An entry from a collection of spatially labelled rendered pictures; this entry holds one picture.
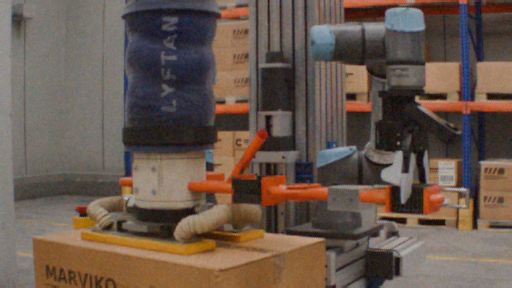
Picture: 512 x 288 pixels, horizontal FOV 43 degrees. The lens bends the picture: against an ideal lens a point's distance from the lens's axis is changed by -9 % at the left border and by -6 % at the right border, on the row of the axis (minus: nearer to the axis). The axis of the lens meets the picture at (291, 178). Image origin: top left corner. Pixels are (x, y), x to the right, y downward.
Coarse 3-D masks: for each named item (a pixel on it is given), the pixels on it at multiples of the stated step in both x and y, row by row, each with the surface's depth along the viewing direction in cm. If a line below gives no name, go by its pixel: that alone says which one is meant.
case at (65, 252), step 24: (48, 240) 154; (72, 240) 153; (216, 240) 157; (264, 240) 158; (288, 240) 158; (312, 240) 158; (48, 264) 154; (72, 264) 150; (96, 264) 145; (120, 264) 141; (144, 264) 137; (168, 264) 133; (192, 264) 130; (216, 264) 130; (240, 264) 131; (264, 264) 138; (288, 264) 146; (312, 264) 155
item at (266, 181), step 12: (240, 180) 141; (252, 180) 140; (264, 180) 139; (276, 180) 143; (240, 192) 143; (252, 192) 141; (264, 192) 140; (252, 204) 140; (264, 204) 140; (276, 204) 144
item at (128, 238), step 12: (108, 228) 157; (120, 228) 153; (168, 228) 146; (96, 240) 152; (108, 240) 150; (120, 240) 148; (132, 240) 146; (144, 240) 145; (156, 240) 144; (168, 240) 143; (180, 240) 143; (192, 240) 143; (204, 240) 146; (168, 252) 141; (180, 252) 139; (192, 252) 139
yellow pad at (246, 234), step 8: (208, 232) 159; (216, 232) 158; (224, 232) 157; (232, 232) 157; (240, 232) 158; (248, 232) 158; (256, 232) 160; (264, 232) 162; (224, 240) 156; (232, 240) 155; (240, 240) 154; (248, 240) 157
